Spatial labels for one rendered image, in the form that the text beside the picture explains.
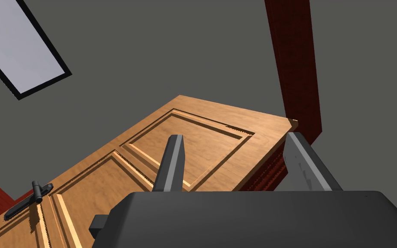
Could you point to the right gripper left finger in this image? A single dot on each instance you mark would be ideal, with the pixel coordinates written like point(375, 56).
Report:
point(171, 165)

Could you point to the black framed window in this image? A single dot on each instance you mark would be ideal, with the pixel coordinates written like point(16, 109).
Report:
point(16, 44)

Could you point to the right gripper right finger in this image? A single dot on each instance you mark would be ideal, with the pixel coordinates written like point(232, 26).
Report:
point(303, 165)

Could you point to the brown panelled wooden door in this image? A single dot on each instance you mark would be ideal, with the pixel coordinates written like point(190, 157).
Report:
point(198, 144)

